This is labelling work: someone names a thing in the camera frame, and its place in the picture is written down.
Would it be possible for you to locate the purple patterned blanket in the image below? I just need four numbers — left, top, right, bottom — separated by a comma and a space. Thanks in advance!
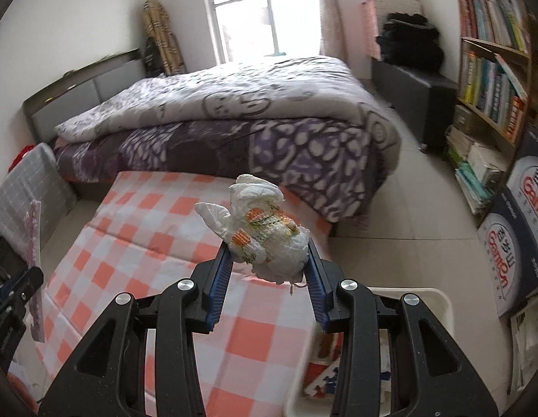
54, 117, 391, 231

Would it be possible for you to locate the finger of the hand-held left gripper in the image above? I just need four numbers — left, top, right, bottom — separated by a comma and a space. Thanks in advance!
0, 266, 44, 309

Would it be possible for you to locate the black ottoman bench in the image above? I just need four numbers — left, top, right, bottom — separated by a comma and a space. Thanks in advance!
371, 57, 458, 153

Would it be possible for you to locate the red cloth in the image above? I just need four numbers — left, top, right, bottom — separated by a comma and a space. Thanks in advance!
8, 148, 32, 172

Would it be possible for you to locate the stack of papers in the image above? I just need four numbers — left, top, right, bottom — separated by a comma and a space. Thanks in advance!
508, 300, 538, 394

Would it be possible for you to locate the pile of stacked books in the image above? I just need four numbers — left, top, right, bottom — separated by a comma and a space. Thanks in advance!
445, 104, 511, 215

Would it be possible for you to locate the orange print tissue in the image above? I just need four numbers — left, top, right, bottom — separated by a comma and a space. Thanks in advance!
195, 174, 311, 285

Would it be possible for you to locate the row of shelf books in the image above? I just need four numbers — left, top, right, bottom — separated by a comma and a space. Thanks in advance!
456, 0, 530, 53
458, 50, 528, 142

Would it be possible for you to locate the window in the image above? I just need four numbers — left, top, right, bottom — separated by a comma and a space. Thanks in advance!
198, 0, 324, 66

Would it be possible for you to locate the wooden bookshelf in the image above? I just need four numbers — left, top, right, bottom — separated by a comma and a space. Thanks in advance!
445, 0, 538, 227

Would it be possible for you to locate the red printed paper wrapper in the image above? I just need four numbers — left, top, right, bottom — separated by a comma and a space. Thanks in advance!
304, 334, 345, 398

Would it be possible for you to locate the pile of black clothes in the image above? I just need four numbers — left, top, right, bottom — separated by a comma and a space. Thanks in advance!
377, 12, 443, 70

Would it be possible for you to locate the grey bed headboard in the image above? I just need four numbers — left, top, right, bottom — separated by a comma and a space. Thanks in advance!
23, 49, 145, 144

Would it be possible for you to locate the plaid rolled cloth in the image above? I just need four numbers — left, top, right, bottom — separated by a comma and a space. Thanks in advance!
142, 0, 186, 76

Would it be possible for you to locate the white plastic bin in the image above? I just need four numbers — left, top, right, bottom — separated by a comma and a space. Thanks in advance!
284, 287, 452, 417

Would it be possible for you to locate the orange white checked mat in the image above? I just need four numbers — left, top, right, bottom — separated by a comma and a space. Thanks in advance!
8, 170, 339, 417

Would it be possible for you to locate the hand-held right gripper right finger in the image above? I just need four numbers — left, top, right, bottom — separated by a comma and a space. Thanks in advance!
306, 239, 500, 417

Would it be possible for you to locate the black bag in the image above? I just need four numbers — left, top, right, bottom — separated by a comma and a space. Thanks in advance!
144, 37, 165, 76

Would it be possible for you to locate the blue printed cardboard box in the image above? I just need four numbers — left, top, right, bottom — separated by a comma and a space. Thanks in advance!
506, 124, 538, 231
475, 185, 538, 318

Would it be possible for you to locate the grey checked storage box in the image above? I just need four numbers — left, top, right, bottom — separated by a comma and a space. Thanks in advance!
0, 142, 78, 244

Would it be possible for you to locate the pink hanging cloth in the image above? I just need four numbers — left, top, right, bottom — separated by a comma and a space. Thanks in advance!
360, 0, 383, 59

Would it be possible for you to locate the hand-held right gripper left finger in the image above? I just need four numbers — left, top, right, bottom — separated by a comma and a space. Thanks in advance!
38, 243, 232, 417

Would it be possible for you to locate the black flat object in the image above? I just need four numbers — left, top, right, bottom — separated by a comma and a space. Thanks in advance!
0, 238, 30, 281

